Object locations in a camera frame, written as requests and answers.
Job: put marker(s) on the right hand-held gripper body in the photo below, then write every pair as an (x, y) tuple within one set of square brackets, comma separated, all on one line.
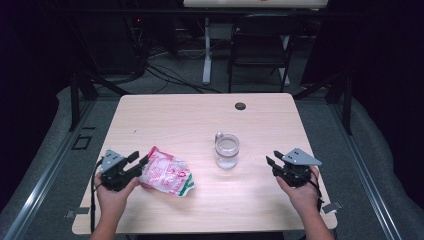
[(295, 173)]

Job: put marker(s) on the black tape strip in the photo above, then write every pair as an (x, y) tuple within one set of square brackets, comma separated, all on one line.
[(88, 128)]

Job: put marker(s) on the white background desk top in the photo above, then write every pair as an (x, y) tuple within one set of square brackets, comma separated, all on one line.
[(253, 3)]

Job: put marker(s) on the white box under desk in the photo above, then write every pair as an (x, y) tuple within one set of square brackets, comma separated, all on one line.
[(221, 31)]

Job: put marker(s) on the pink and white plastic bag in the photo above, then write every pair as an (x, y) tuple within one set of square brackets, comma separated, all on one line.
[(166, 173)]

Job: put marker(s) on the dark equipment with red light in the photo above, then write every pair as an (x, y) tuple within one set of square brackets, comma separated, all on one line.
[(137, 40)]

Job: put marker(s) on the clear glass jar with lid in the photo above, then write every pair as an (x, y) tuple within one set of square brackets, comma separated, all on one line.
[(227, 151)]

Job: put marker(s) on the grey metal table bracket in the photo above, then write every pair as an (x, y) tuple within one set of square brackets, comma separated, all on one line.
[(331, 207), (80, 211)]

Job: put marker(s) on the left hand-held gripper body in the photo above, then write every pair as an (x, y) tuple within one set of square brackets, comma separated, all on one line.
[(115, 173)]

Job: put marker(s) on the aluminium floor rail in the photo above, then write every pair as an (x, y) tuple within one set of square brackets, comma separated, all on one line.
[(40, 190), (366, 180)]

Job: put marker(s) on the dark round table grommet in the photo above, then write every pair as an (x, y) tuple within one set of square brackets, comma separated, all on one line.
[(240, 106)]

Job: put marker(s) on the black metal stand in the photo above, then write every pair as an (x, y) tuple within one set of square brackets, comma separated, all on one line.
[(348, 106), (75, 103)]

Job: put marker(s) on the black folding chair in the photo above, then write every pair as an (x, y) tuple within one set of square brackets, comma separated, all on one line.
[(260, 43)]

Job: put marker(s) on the person's left hand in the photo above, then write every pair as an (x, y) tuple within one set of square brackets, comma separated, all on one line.
[(111, 201)]

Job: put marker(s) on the person's right hand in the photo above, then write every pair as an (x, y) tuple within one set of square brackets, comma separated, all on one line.
[(305, 198)]

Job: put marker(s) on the white desk leg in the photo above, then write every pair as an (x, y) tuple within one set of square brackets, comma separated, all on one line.
[(286, 71), (207, 60)]

